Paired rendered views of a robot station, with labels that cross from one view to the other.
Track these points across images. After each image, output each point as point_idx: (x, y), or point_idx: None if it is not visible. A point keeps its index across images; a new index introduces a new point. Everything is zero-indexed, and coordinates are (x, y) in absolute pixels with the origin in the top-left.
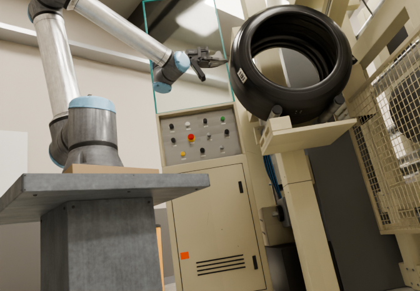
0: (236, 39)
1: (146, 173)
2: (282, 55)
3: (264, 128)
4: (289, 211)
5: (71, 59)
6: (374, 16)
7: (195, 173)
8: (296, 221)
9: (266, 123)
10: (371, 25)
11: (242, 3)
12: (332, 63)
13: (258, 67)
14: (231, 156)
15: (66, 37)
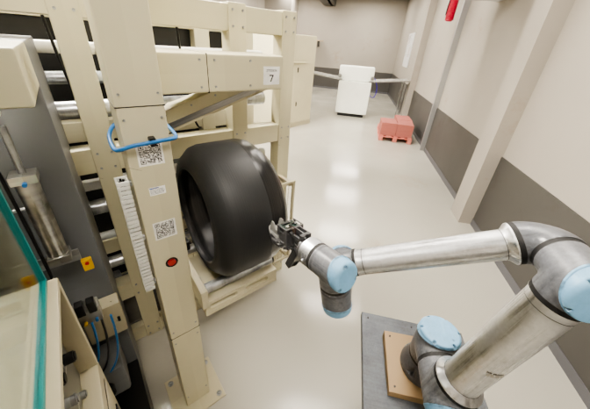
0: (284, 200)
1: (402, 320)
2: (53, 139)
3: (223, 284)
4: (180, 354)
5: (486, 323)
6: (196, 136)
7: (370, 313)
8: (202, 348)
9: (241, 276)
10: (187, 141)
11: (119, 37)
12: (189, 183)
13: (166, 201)
14: (101, 386)
15: (508, 302)
